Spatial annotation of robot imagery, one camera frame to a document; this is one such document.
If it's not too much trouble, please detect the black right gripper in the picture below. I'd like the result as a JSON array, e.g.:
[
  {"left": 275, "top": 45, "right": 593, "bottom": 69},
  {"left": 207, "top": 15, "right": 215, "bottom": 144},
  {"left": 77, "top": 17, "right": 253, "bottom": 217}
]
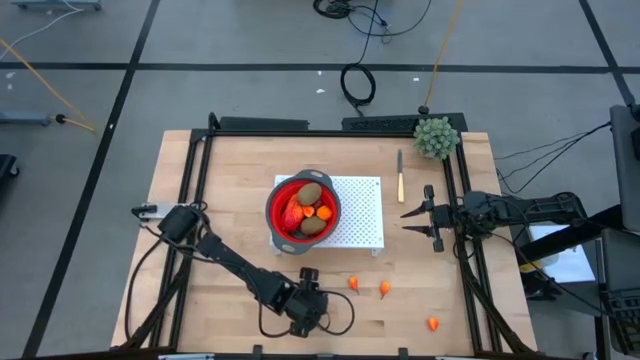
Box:
[{"left": 400, "top": 184, "right": 469, "bottom": 253}]

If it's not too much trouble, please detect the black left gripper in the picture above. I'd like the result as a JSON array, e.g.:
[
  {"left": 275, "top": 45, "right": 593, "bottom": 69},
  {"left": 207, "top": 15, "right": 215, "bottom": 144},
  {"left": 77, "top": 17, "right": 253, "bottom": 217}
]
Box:
[{"left": 284, "top": 268, "right": 331, "bottom": 337}]

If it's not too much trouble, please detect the brown kiwi fruit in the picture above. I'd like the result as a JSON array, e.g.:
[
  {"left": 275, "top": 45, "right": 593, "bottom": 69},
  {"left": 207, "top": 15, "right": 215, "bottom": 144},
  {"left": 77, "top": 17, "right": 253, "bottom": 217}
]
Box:
[
  {"left": 297, "top": 182, "right": 324, "bottom": 207},
  {"left": 299, "top": 215, "right": 329, "bottom": 237}
]

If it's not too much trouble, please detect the red orange mango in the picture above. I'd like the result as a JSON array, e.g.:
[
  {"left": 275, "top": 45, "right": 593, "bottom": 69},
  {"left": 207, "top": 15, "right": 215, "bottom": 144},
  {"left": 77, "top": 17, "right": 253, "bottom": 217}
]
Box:
[{"left": 280, "top": 193, "right": 306, "bottom": 234}]

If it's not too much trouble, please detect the red collapsible colander bowl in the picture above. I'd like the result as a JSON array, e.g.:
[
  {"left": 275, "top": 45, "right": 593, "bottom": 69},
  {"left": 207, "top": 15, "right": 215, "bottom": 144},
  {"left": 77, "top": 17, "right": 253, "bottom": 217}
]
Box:
[{"left": 264, "top": 168, "right": 343, "bottom": 256}]

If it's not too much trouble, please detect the white perforated shelf riser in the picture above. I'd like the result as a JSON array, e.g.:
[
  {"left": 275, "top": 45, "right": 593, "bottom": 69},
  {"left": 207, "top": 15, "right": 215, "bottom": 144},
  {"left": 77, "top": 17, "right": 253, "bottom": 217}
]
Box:
[{"left": 269, "top": 173, "right": 385, "bottom": 257}]

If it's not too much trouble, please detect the green potted plant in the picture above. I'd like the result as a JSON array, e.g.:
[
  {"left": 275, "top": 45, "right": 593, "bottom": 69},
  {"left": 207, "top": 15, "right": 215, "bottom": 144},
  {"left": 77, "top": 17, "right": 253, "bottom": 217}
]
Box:
[{"left": 412, "top": 116, "right": 461, "bottom": 161}]

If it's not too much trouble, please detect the black perforated box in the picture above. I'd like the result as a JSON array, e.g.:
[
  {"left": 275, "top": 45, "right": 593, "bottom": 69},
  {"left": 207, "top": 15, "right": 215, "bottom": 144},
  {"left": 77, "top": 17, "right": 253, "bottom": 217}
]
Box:
[{"left": 341, "top": 113, "right": 469, "bottom": 134}]

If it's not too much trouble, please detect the white paper sheet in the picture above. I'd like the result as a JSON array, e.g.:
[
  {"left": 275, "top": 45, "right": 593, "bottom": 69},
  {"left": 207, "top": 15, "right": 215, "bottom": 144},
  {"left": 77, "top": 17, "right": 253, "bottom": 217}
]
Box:
[{"left": 524, "top": 223, "right": 597, "bottom": 285}]

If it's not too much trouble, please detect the black rectangular box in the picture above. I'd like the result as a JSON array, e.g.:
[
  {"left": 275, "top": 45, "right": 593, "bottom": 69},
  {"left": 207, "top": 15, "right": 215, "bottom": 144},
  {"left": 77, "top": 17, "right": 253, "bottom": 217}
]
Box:
[{"left": 218, "top": 115, "right": 310, "bottom": 132}]

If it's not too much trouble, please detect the black keyboard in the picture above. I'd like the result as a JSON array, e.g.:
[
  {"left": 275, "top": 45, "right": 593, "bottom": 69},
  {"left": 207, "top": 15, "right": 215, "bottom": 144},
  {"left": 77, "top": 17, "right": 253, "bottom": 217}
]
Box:
[{"left": 602, "top": 292, "right": 640, "bottom": 357}]

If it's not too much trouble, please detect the black floor caster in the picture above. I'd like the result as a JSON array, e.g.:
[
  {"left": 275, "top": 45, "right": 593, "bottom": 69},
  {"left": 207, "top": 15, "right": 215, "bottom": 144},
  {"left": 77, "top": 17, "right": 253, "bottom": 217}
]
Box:
[{"left": 0, "top": 153, "right": 21, "bottom": 181}]

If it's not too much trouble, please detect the grey stand foot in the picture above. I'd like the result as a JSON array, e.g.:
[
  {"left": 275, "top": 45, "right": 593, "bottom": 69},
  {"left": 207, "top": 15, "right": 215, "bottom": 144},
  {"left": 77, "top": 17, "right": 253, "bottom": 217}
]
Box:
[{"left": 0, "top": 110, "right": 54, "bottom": 126}]

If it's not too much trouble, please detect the grey stand base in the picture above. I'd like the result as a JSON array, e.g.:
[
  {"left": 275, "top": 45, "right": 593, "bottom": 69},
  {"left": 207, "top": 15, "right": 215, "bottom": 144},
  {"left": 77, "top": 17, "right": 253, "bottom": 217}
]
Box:
[{"left": 10, "top": 0, "right": 103, "bottom": 12}]

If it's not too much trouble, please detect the knife with wooden handle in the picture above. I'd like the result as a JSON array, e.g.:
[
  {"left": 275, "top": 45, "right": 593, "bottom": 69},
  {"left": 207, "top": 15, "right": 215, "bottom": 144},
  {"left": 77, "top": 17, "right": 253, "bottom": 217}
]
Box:
[{"left": 396, "top": 148, "right": 406, "bottom": 204}]

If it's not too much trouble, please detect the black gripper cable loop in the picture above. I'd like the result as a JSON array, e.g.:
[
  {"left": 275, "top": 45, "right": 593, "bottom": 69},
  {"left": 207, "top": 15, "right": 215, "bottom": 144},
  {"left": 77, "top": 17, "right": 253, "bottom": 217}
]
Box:
[{"left": 257, "top": 289, "right": 356, "bottom": 339}]

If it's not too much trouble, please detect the yellow hanging cable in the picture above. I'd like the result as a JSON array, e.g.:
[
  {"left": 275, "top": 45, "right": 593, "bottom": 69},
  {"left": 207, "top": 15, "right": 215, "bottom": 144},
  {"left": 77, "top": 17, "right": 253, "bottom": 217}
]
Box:
[{"left": 418, "top": 0, "right": 465, "bottom": 115}]

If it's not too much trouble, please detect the black aluminium table frame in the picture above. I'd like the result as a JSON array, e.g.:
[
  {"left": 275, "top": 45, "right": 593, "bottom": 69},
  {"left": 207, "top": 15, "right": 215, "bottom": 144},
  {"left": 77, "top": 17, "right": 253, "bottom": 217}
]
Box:
[{"left": 112, "top": 112, "right": 539, "bottom": 359}]

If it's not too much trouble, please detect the black coiled cable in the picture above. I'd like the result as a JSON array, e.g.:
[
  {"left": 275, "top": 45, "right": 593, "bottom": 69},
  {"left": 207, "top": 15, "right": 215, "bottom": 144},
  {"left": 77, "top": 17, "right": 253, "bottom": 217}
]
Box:
[{"left": 339, "top": 0, "right": 381, "bottom": 119}]

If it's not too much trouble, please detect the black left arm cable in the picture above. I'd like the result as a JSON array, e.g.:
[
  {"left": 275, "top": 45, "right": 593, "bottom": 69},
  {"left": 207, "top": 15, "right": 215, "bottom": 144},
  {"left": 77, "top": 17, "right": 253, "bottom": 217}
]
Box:
[{"left": 123, "top": 237, "right": 169, "bottom": 344}]

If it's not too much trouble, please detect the black cable bundle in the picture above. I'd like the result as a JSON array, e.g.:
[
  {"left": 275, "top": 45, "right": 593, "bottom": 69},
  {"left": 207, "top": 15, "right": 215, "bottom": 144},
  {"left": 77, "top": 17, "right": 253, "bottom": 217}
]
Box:
[{"left": 312, "top": 0, "right": 434, "bottom": 45}]

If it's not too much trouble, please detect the yellow floor cable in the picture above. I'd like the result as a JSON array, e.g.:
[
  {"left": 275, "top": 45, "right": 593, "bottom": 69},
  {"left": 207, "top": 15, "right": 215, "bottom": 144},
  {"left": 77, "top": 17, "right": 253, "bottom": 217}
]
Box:
[{"left": 0, "top": 37, "right": 99, "bottom": 134}]

